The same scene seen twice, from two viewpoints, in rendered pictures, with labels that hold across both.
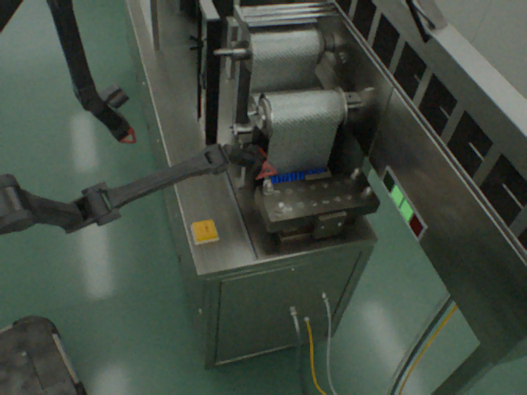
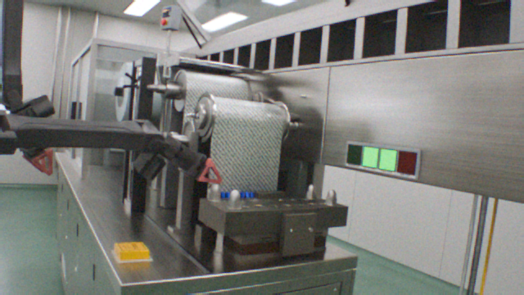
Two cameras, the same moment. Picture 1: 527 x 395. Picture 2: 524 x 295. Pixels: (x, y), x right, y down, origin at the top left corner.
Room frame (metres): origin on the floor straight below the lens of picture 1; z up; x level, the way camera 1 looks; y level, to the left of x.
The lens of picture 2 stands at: (0.09, 0.02, 1.24)
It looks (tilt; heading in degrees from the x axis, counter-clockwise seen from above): 3 degrees down; 352
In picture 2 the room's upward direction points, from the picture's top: 5 degrees clockwise
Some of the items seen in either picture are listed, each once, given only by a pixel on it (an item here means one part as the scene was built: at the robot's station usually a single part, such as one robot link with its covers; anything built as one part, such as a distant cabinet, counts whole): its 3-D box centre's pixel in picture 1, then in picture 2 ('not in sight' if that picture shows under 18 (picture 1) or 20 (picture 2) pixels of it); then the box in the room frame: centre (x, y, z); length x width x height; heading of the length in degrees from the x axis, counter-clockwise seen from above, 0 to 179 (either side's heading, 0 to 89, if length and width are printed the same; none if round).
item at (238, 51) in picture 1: (239, 50); (172, 90); (1.48, 0.15, 1.33); 0.06 x 0.06 x 0.06; 24
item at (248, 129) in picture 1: (245, 154); (182, 181); (1.28, 0.08, 1.05); 0.06 x 0.05 x 0.31; 114
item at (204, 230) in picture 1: (204, 230); (131, 251); (1.02, 0.18, 0.91); 0.07 x 0.07 x 0.02; 24
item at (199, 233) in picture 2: not in sight; (241, 230); (1.26, -0.11, 0.92); 0.28 x 0.04 x 0.04; 114
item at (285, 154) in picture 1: (299, 154); (246, 167); (1.26, -0.10, 1.11); 0.23 x 0.01 x 0.18; 114
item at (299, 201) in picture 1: (318, 199); (276, 213); (1.17, -0.19, 1.00); 0.40 x 0.16 x 0.06; 114
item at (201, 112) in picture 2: (261, 117); (200, 116); (1.26, 0.05, 1.25); 0.07 x 0.02 x 0.07; 24
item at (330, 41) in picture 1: (325, 43); (250, 100); (1.61, -0.13, 1.33); 0.07 x 0.07 x 0.07; 24
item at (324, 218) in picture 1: (329, 226); (298, 233); (1.09, -0.24, 0.96); 0.10 x 0.03 x 0.11; 114
